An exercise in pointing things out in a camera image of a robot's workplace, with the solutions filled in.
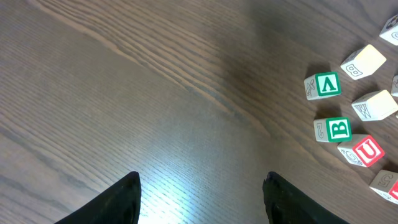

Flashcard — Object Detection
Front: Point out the green V block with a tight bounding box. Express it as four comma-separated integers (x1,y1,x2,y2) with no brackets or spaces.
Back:
304,72,341,100

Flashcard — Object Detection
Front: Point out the yellow block left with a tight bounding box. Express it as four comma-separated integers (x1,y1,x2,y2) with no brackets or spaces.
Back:
340,44,387,80

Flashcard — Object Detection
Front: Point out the green P block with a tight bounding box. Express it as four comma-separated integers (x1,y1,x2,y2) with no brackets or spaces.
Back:
379,14,398,46

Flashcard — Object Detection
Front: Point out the yellow W block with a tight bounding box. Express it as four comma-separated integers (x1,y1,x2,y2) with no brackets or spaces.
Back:
351,90,397,121

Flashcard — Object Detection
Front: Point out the red U block left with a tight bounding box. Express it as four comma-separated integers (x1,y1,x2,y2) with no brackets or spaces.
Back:
337,134,385,167

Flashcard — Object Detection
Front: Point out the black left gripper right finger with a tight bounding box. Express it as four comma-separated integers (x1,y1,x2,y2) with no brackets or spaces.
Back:
262,172,348,224

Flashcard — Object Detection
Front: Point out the green B block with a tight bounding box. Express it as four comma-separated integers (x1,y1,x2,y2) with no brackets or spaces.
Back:
313,117,352,142

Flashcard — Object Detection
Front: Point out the red 3 block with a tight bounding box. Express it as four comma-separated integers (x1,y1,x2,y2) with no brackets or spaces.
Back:
369,170,397,204

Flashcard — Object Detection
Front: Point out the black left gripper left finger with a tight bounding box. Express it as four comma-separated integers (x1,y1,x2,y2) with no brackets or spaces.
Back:
57,171,141,224

